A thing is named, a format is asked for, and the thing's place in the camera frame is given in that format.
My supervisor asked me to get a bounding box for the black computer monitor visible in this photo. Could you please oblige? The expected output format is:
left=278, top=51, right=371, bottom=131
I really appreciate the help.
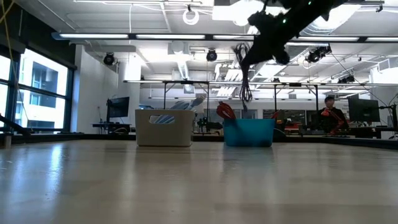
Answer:
left=347, top=98, right=381, bottom=123
left=106, top=96, right=131, bottom=123

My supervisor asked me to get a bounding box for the large window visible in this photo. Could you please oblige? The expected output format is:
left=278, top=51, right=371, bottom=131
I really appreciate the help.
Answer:
left=0, top=46, right=75, bottom=134

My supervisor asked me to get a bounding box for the grey plastic bin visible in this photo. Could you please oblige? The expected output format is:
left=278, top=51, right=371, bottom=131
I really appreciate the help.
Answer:
left=134, top=108, right=196, bottom=147

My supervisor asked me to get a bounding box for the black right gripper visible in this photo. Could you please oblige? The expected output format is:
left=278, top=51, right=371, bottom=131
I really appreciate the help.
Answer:
left=242, top=10, right=294, bottom=69

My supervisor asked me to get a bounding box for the person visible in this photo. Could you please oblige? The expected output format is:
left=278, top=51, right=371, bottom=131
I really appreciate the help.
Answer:
left=317, top=95, right=351, bottom=134

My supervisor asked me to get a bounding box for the black aluminium table frame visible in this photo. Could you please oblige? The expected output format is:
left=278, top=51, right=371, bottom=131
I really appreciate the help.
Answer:
left=0, top=30, right=398, bottom=150

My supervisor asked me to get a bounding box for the black workstation frame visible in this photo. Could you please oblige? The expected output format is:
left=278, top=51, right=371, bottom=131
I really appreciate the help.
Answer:
left=123, top=79, right=321, bottom=124

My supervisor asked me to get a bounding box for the teal plastic bin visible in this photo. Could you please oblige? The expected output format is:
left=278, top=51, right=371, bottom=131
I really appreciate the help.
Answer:
left=222, top=118, right=276, bottom=147

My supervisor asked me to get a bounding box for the light blue USB cable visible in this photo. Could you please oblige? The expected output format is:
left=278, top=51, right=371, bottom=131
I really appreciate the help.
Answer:
left=152, top=94, right=206, bottom=124

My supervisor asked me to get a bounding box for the red USB cable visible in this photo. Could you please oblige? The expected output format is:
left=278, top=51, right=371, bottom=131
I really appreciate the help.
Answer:
left=216, top=101, right=237, bottom=120

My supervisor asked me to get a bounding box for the white hanging cable coil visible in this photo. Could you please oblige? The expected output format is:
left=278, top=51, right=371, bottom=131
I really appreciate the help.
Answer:
left=182, top=8, right=200, bottom=26

